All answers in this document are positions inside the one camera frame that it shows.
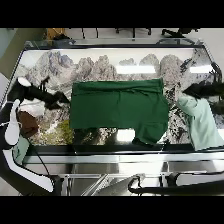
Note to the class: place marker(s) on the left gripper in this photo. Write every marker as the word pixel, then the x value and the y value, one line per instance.
pixel 57 99

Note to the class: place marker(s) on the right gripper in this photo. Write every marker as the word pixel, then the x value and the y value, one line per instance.
pixel 194 91

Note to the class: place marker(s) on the pale green garment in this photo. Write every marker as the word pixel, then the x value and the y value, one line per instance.
pixel 203 126
pixel 20 150

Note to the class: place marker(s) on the dark green T-shirt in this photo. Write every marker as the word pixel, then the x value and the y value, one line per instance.
pixel 116 106

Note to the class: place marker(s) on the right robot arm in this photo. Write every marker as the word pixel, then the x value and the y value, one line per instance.
pixel 213 90

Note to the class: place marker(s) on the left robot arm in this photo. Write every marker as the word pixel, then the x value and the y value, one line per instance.
pixel 10 166

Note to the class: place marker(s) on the brown garment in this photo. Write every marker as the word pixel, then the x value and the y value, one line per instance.
pixel 28 124

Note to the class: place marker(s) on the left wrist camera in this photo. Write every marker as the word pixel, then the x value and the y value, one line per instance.
pixel 44 84

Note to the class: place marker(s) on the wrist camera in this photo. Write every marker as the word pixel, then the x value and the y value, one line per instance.
pixel 216 73
pixel 44 84

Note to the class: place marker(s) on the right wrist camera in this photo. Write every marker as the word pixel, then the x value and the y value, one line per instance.
pixel 216 73

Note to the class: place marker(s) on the silver frame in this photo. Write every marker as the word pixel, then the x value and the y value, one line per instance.
pixel 100 160

